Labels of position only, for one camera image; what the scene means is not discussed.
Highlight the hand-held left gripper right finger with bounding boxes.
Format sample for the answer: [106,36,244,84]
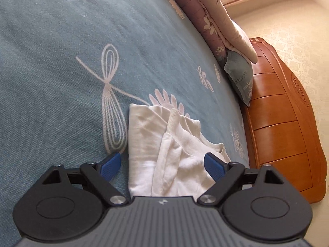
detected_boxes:
[197,152,283,206]

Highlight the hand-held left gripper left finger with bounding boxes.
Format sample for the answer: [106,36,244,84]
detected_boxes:
[42,152,128,206]

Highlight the white printed sweatshirt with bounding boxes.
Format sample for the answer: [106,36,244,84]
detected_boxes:
[128,103,232,198]

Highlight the wooden headboard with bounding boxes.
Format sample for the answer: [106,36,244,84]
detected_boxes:
[242,37,327,204]

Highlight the green floral pillow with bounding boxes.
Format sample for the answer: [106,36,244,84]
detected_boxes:
[224,50,254,107]

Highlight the pink floral folded quilt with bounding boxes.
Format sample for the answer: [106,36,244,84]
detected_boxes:
[157,0,258,65]

